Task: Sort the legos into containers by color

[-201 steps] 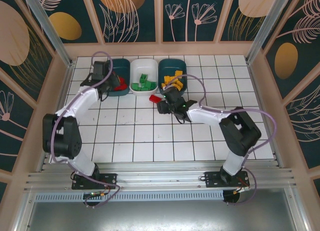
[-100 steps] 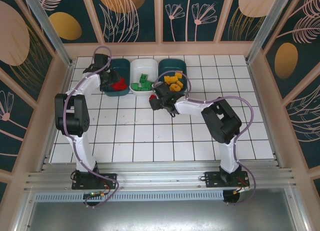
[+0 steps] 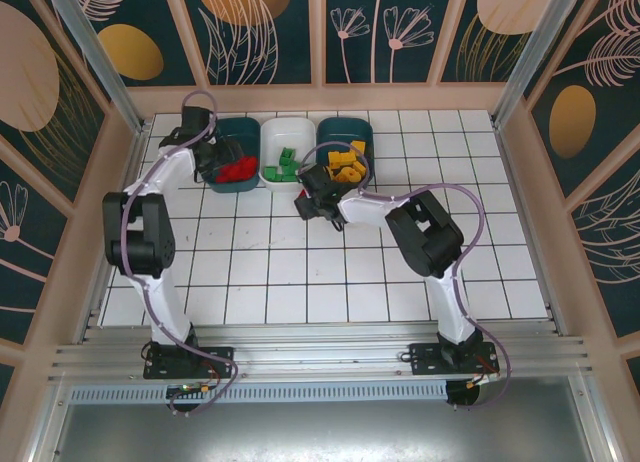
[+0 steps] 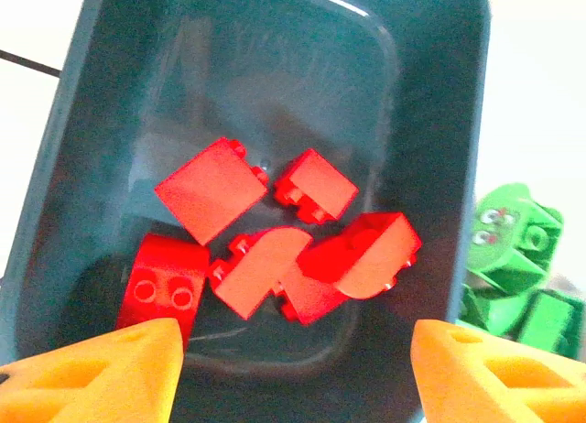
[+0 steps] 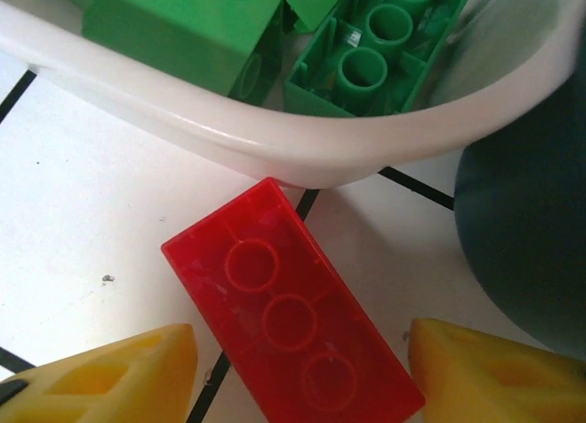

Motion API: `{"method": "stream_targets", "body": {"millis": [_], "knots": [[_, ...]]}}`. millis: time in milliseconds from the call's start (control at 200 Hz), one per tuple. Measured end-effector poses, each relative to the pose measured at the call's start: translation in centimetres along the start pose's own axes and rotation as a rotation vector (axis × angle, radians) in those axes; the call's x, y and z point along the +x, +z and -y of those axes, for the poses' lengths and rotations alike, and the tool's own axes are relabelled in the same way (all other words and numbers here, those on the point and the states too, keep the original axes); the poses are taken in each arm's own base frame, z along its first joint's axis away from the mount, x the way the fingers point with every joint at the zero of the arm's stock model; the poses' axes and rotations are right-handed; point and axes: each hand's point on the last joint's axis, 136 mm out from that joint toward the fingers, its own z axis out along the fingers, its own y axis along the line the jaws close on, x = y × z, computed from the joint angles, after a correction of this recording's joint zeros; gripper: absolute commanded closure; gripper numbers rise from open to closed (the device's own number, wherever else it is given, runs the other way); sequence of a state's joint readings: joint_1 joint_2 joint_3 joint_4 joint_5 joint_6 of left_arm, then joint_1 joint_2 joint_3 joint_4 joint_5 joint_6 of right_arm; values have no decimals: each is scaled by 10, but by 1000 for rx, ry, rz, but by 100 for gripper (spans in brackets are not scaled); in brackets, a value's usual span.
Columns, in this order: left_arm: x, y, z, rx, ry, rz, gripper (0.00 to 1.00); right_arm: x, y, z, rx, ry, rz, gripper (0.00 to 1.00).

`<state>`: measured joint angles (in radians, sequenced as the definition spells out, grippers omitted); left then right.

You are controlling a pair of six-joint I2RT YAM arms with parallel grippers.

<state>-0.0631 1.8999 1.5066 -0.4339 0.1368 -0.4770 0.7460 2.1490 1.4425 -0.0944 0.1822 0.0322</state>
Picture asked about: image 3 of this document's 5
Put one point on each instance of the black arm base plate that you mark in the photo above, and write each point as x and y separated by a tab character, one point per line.
425	359
220	357

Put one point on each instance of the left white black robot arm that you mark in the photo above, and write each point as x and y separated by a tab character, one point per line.
165	302

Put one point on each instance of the aluminium front rail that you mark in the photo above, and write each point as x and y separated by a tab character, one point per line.
325	352

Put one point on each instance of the teal plastic container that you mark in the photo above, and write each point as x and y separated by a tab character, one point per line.
345	129
240	129

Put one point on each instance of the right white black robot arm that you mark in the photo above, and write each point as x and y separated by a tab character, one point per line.
450	302

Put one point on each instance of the grey metal sheet panel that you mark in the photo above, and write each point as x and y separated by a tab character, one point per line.
325	432

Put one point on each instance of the white plastic container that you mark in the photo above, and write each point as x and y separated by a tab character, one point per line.
282	132

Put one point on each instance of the aluminium corner post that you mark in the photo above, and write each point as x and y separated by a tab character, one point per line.
92	47
536	47

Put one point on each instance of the aluminium side rail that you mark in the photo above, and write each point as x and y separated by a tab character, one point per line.
137	144
531	232

